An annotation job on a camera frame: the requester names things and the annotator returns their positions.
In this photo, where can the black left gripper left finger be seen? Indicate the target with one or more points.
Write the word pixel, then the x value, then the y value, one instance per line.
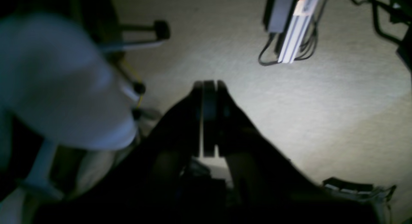
pixel 142 188

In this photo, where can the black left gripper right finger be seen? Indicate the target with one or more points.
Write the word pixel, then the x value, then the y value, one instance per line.
pixel 270 188

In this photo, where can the aluminium extrusion with cables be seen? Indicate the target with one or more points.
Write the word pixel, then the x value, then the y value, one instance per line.
pixel 292 26

